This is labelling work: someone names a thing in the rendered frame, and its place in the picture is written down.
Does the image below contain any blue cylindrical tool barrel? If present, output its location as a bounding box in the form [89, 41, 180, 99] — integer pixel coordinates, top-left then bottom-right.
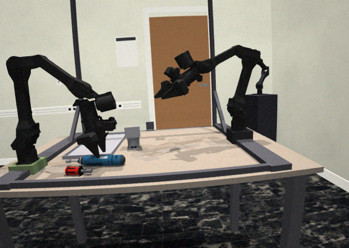
[65, 155, 126, 166]

